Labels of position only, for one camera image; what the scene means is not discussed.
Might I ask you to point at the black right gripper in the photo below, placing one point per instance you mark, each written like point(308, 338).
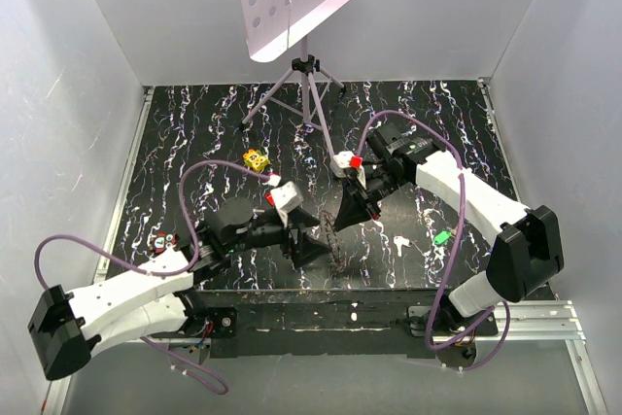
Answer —
point(352, 208)

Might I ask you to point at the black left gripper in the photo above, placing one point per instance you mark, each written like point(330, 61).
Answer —
point(307, 249)

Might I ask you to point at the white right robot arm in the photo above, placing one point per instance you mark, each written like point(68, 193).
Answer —
point(526, 243)

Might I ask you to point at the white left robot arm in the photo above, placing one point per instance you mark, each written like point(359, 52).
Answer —
point(68, 329)

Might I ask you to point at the red tag key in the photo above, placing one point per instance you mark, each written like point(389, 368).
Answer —
point(269, 199)

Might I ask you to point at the yellow owl number block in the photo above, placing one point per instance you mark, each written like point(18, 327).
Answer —
point(256, 161)

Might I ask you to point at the green tag key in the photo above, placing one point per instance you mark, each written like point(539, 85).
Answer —
point(445, 236)

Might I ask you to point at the red owl number block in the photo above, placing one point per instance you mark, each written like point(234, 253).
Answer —
point(161, 242)

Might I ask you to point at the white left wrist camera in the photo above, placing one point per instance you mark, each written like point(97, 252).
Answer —
point(286, 197)

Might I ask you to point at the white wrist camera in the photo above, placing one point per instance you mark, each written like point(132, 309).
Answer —
point(342, 161)
point(286, 197)

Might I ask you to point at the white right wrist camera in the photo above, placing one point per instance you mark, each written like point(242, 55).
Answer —
point(342, 161)

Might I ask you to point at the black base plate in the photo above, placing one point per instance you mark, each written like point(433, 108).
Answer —
point(249, 323)

